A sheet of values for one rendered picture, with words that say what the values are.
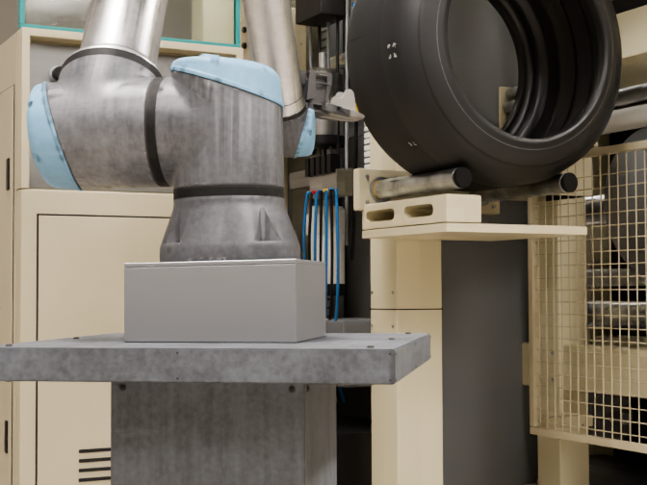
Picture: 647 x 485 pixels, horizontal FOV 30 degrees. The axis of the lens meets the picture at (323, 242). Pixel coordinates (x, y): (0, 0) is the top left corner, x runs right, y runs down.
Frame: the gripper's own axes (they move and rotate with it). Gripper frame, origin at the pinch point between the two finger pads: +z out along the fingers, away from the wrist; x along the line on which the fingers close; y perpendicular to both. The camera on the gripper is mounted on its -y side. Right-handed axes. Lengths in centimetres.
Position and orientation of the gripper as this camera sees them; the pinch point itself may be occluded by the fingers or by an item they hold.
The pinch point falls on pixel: (357, 119)
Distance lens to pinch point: 251.1
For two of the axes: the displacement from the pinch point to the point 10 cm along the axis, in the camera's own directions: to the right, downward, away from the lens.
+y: 1.0, -9.9, 1.0
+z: 8.8, 1.4, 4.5
